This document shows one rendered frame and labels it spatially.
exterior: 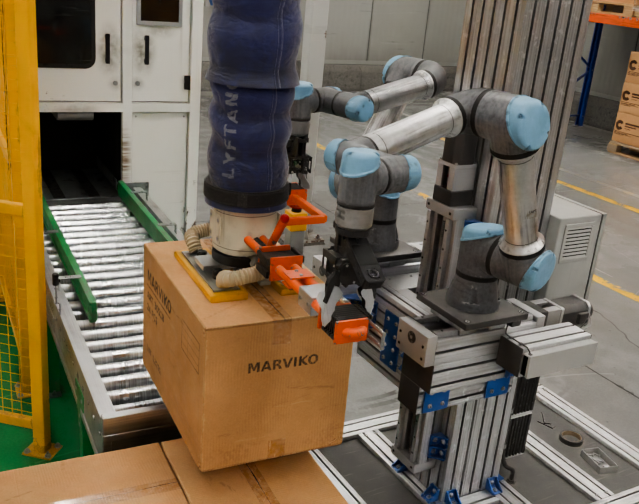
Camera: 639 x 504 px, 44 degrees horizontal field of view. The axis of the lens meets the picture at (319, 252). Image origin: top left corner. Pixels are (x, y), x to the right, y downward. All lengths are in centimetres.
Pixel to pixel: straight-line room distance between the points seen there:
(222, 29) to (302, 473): 122
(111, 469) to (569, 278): 150
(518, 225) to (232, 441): 89
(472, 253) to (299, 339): 53
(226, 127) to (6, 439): 190
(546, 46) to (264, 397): 123
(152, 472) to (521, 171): 126
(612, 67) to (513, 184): 1033
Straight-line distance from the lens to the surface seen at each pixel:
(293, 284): 178
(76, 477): 229
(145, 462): 233
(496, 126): 185
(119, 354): 288
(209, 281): 206
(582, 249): 262
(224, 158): 200
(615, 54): 1221
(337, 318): 159
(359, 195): 152
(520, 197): 196
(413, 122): 180
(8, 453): 338
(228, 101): 196
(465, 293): 218
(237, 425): 202
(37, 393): 321
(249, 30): 192
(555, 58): 237
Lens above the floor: 190
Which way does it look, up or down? 20 degrees down
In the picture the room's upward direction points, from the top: 5 degrees clockwise
